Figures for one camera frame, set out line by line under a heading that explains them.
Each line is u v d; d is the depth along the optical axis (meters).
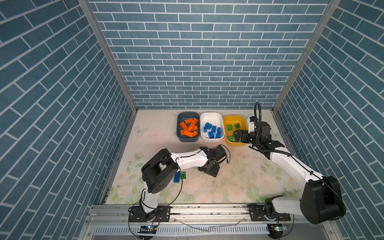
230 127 1.09
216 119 1.12
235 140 0.82
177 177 0.85
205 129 1.05
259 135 0.65
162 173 0.47
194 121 1.11
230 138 0.99
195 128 1.08
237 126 1.08
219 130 1.05
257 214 0.74
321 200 0.41
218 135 1.02
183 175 0.86
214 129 1.05
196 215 0.74
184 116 1.09
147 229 0.72
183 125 1.08
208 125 1.08
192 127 1.06
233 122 1.07
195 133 1.05
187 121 1.12
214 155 0.69
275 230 0.72
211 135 1.02
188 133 1.02
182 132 1.04
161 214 0.73
